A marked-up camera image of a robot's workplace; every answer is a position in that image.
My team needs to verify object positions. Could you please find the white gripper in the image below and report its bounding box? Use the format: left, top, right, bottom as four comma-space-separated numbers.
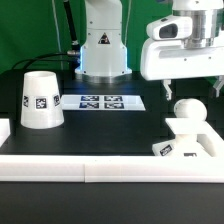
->
140, 39, 224, 100

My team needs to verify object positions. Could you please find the white lamp bulb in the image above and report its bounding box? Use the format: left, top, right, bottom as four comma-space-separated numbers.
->
174, 98, 207, 121

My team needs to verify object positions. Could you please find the white lamp base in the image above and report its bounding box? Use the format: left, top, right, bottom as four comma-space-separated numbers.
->
152, 118, 212, 158

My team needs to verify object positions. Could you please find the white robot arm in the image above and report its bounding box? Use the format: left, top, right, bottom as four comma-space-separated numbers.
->
76, 0, 224, 91

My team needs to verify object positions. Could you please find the white lamp shade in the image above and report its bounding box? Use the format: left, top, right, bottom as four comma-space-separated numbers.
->
21, 71, 64, 129

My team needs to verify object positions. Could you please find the white marker sheet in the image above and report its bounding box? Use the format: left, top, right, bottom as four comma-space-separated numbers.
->
61, 95, 145, 111

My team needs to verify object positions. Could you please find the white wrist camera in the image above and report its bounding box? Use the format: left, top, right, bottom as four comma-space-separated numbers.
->
146, 15, 193, 41

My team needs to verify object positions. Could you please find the white right fence rail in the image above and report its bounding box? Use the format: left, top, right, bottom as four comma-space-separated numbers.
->
197, 122, 224, 158

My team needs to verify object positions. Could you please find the white fence rail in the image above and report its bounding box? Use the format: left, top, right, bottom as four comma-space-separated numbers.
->
197, 122, 224, 158
0, 118, 11, 147
0, 155, 224, 183

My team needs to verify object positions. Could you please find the white front fence rail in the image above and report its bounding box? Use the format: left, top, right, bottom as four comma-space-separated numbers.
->
0, 155, 224, 183

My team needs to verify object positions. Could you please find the black cable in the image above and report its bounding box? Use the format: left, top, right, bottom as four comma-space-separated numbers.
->
11, 52, 81, 70

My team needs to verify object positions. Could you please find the white thin cable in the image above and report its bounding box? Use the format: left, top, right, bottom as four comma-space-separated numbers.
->
51, 0, 65, 70

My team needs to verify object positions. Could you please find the white left fence rail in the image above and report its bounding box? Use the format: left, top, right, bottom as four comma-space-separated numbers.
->
0, 118, 11, 147

